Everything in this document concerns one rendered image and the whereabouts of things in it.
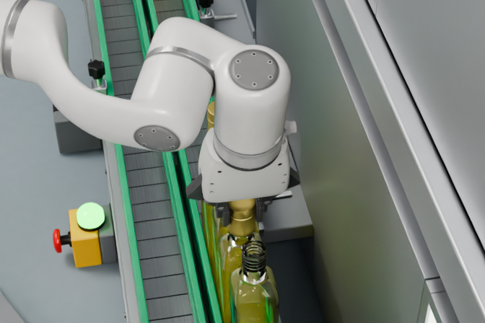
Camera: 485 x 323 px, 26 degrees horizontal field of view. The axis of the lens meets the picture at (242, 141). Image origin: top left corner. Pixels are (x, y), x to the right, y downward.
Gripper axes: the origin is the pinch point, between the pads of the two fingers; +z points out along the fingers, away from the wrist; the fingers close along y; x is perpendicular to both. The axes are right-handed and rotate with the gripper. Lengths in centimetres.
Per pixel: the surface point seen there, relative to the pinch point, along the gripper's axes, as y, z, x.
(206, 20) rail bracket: -5, 35, -56
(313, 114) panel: -12.1, 2.7, -13.5
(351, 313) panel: -12.3, 9.7, 11.9
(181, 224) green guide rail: 6.0, 22.2, -9.9
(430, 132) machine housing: -15.4, -28.5, 9.5
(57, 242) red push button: 25, 42, -19
